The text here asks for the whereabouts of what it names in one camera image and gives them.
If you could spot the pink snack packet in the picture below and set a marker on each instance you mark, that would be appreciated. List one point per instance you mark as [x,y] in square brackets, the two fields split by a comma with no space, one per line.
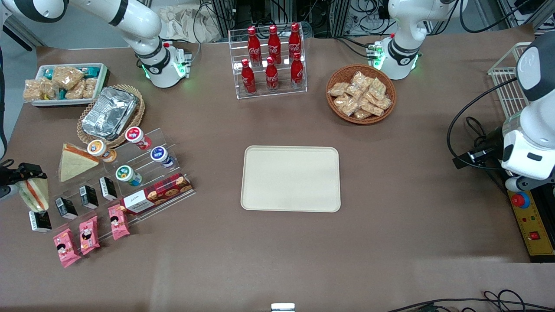
[118,223]
[66,248]
[89,235]

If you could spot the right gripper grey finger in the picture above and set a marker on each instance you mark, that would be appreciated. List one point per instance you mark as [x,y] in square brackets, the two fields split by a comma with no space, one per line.
[8,193]

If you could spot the green lid yoghurt cup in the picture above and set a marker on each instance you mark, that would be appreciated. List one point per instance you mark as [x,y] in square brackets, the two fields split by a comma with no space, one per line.
[126,174]

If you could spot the oval light wicker basket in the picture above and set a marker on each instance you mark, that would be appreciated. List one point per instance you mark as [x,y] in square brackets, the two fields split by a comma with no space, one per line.
[138,115]

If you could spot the orange lid yoghurt cup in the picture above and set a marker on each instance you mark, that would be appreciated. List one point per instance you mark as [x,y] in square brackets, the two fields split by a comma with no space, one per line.
[99,149]

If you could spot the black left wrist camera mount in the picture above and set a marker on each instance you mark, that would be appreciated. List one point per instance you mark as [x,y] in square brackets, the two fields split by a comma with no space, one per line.
[477,154]

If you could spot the red cola bottle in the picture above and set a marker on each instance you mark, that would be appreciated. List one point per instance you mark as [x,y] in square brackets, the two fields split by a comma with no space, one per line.
[248,79]
[274,41]
[272,76]
[297,73]
[295,40]
[254,42]

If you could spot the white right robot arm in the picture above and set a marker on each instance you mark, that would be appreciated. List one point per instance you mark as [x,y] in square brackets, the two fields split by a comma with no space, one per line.
[134,21]

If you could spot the aluminium foil lidded container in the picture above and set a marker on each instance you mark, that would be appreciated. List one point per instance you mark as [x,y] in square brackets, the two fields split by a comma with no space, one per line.
[108,112]

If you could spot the red lid yoghurt cup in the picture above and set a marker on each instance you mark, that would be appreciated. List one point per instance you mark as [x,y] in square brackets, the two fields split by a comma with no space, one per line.
[137,136]

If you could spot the round brown wicker basket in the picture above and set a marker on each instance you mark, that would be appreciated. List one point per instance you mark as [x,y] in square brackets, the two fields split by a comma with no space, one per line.
[336,113]

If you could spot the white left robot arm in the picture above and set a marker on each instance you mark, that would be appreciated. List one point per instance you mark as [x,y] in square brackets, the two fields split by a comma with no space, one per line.
[403,26]

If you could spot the wrapped white bread sandwich wedge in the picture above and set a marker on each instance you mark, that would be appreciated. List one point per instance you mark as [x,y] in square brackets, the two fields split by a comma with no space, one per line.
[76,164]

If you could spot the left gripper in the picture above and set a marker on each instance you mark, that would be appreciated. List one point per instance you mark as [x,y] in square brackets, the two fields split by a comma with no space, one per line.
[492,139]

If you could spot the clear wrapped rice cracker packet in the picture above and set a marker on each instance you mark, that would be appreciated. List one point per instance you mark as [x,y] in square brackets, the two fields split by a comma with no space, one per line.
[354,92]
[362,114]
[347,105]
[378,88]
[372,108]
[338,89]
[384,103]
[362,79]

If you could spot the beige rectangular serving tray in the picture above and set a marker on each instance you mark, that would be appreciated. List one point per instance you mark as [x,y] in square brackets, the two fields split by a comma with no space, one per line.
[290,178]

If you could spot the teal snack packet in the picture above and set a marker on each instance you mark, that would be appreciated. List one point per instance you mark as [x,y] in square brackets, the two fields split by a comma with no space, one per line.
[48,73]
[92,71]

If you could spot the white rectangular plastic bin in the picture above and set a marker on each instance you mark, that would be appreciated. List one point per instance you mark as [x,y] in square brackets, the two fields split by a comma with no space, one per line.
[102,84]

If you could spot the clear acrylic bottle rack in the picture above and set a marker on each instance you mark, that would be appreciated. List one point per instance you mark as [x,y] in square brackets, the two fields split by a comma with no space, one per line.
[282,93]

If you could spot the ham vegetable sandwich wedge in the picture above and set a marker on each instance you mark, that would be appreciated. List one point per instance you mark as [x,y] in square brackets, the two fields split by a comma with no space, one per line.
[34,196]

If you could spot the large brown granola snack packet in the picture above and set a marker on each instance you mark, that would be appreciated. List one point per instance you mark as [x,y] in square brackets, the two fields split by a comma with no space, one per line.
[67,77]

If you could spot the small black drink carton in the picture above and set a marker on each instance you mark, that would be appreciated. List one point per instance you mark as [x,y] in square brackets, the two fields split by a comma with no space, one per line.
[107,188]
[89,197]
[66,208]
[40,221]

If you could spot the clear acrylic stepped display stand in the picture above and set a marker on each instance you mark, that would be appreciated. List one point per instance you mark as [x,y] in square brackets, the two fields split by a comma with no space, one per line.
[147,167]

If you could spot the yellow control box red button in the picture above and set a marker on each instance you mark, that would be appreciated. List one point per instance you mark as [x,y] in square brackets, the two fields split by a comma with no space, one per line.
[535,236]

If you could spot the blue lid yoghurt cup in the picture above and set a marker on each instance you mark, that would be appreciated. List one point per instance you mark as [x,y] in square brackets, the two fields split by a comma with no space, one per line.
[161,155]

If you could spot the red tartan cookie box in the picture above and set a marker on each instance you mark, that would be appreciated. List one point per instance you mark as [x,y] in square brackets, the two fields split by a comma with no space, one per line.
[156,194]

